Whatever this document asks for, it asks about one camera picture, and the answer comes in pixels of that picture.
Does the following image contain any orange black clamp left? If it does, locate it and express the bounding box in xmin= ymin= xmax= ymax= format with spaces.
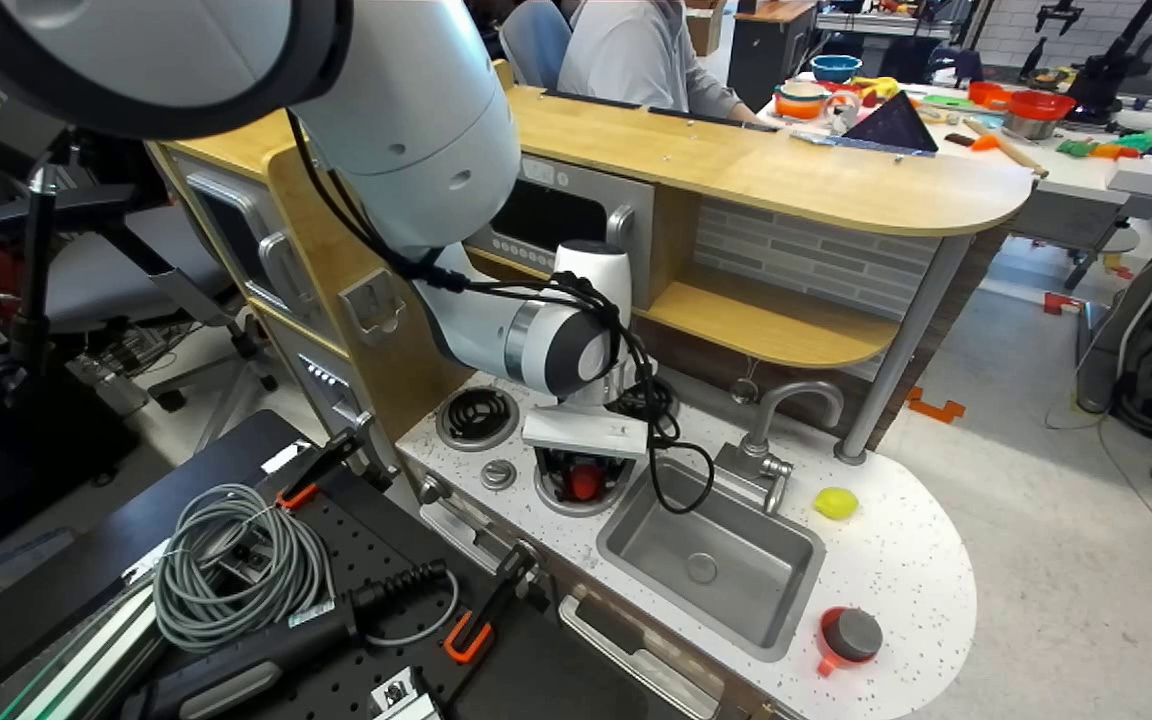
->
xmin=444 ymin=546 xmax=535 ymax=669

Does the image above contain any coiled grey cable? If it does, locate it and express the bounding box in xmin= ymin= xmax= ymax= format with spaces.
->
xmin=149 ymin=482 xmax=342 ymax=656

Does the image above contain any yellow green toy sponge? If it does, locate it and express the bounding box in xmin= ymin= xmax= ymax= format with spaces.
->
xmin=813 ymin=489 xmax=859 ymax=522

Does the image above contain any grey toy faucet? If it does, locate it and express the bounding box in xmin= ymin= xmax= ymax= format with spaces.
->
xmin=718 ymin=380 xmax=845 ymax=511

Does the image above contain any grey and red toy cup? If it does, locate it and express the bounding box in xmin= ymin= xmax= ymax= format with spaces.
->
xmin=816 ymin=610 xmax=884 ymax=676

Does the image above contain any left front stove burner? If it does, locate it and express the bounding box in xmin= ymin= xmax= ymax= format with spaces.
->
xmin=535 ymin=450 xmax=635 ymax=517

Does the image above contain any grey stove knob lower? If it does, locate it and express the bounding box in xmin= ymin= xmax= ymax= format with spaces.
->
xmin=482 ymin=462 xmax=522 ymax=493

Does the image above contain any toy microwave oven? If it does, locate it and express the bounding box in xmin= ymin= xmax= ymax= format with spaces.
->
xmin=467 ymin=155 xmax=655 ymax=296

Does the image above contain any stove burner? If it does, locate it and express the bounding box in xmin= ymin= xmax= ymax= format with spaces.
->
xmin=535 ymin=450 xmax=635 ymax=517
xmin=436 ymin=390 xmax=522 ymax=452

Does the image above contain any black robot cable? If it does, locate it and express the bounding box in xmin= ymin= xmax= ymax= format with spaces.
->
xmin=286 ymin=114 xmax=720 ymax=522

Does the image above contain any seated person in grey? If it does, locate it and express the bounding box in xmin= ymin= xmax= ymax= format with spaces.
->
xmin=558 ymin=0 xmax=756 ymax=126

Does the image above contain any grey oven door handle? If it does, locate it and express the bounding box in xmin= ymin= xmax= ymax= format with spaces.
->
xmin=558 ymin=598 xmax=720 ymax=720

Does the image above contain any grey toy sink basin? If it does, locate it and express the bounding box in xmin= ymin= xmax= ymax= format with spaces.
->
xmin=601 ymin=462 xmax=823 ymax=660

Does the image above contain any black cable strain relief plug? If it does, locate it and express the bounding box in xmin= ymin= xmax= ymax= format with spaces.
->
xmin=128 ymin=566 xmax=455 ymax=720

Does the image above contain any black perforated mounting board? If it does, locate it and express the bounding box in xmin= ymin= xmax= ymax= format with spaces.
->
xmin=0 ymin=412 xmax=690 ymax=720

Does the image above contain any right front stove burner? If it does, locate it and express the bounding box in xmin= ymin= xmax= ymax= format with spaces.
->
xmin=436 ymin=390 xmax=522 ymax=452

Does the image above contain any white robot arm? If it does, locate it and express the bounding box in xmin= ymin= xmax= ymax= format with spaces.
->
xmin=0 ymin=0 xmax=647 ymax=462

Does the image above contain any wooden toy kitchen shelf unit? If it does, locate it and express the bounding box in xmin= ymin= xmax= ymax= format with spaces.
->
xmin=149 ymin=87 xmax=1031 ymax=445

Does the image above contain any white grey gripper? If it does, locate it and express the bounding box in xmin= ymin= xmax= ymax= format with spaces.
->
xmin=522 ymin=395 xmax=647 ymax=462

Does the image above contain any white speckled toy kitchen counter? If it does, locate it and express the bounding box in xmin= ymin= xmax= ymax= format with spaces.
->
xmin=399 ymin=424 xmax=975 ymax=720

